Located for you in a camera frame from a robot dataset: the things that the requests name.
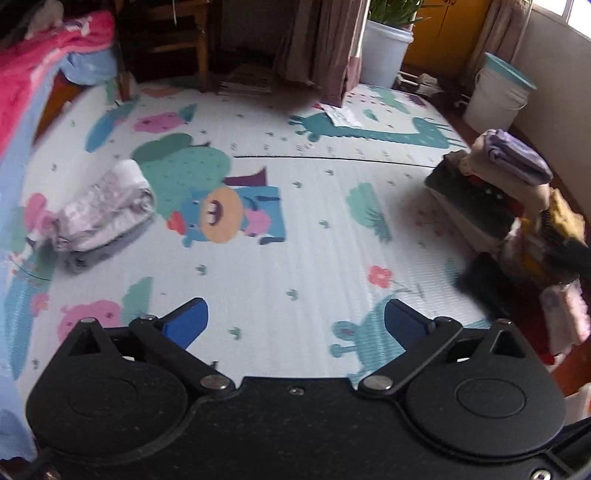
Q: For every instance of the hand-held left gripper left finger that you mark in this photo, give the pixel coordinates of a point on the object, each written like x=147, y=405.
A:
x=187, y=321

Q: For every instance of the wooden chair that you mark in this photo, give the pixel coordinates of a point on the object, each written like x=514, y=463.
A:
x=184, y=37

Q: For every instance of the stack of folded clothes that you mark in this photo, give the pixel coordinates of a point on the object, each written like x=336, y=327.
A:
x=512, y=203

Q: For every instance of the green plant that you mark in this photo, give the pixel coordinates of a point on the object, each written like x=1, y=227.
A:
x=397, y=11

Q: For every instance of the cartoon animal play mat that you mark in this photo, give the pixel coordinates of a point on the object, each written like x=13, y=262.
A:
x=295, y=230

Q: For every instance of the orange wooden cabinet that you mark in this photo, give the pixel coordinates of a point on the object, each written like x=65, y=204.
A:
x=443, y=37

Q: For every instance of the pink blanket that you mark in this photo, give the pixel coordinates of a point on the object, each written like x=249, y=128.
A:
x=32, y=60

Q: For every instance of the white bucket with teal lid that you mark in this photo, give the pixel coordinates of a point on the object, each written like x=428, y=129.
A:
x=494, y=97

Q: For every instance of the stack of magazines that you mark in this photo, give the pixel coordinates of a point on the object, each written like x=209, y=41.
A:
x=247, y=81

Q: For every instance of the brown curtain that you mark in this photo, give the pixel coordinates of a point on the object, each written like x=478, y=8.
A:
x=318, y=41

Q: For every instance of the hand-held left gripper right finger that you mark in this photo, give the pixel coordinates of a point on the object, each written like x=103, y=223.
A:
x=406, y=323

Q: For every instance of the white paper sheet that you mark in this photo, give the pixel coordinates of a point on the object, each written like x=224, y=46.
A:
x=344, y=116

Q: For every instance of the folded white cloth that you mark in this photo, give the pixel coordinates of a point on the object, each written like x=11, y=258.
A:
x=104, y=205

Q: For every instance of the white plant pot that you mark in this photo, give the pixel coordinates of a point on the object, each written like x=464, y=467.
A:
x=383, y=55

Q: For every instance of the beige curtain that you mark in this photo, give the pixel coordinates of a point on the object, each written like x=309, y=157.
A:
x=496, y=32

